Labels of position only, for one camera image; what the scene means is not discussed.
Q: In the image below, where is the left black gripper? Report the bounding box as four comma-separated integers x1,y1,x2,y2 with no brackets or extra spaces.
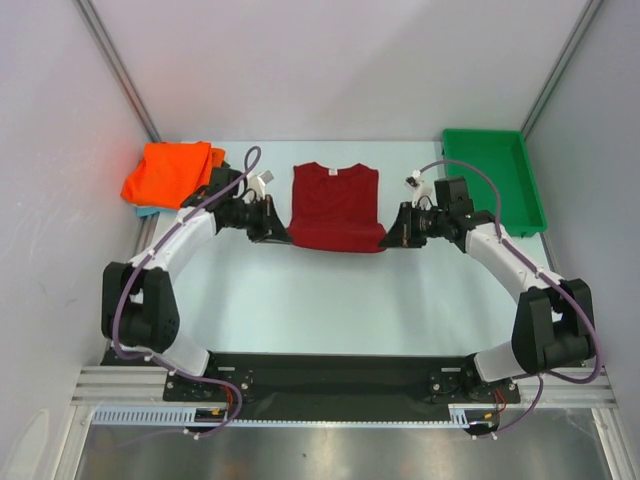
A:
228,195,292,245

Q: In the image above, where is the dark red t-shirt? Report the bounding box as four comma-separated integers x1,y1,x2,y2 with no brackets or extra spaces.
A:
287,162,385,254

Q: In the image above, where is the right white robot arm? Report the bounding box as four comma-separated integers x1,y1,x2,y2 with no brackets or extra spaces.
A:
380,173,599,401

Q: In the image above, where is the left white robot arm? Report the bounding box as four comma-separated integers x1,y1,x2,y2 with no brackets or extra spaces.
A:
101,166,292,400

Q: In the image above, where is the orange folded t-shirt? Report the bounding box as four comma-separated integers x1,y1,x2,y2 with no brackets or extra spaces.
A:
120,142,226,210

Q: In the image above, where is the green plastic tray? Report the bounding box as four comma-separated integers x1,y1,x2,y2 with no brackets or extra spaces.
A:
442,128,547,237

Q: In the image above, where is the light blue folded t-shirt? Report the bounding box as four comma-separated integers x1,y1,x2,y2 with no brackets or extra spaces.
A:
134,206,162,218

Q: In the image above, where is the front aluminium extrusion beam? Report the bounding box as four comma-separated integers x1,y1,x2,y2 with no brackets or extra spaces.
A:
71,366,617,409

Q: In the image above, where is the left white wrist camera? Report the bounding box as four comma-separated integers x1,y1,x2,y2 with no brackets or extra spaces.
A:
247,170,274,201

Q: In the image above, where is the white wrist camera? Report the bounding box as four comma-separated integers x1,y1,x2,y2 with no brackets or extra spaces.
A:
404,170,433,207
247,170,274,201

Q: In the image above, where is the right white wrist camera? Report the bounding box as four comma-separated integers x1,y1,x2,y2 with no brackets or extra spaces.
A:
404,170,433,207

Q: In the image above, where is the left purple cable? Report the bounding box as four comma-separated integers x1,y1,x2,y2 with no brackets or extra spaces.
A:
112,145,264,441

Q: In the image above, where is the purple cable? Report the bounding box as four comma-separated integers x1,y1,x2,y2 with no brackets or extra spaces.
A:
409,159,605,441
112,145,264,441

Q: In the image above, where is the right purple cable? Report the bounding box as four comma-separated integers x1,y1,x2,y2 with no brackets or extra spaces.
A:
409,159,605,441

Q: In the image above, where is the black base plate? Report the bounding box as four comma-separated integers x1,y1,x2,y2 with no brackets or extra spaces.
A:
101,347,521,424

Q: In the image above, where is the light blue cable duct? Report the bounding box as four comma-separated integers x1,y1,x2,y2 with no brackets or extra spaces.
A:
92,406,470,429

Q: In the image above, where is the right rear aluminium post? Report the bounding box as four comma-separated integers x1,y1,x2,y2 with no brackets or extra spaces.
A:
520,0,606,139

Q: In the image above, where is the aluminium post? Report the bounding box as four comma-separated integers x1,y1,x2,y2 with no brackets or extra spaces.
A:
72,0,162,142
520,0,606,139

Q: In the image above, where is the left rear aluminium post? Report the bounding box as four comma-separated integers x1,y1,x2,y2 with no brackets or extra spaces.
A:
72,0,162,142

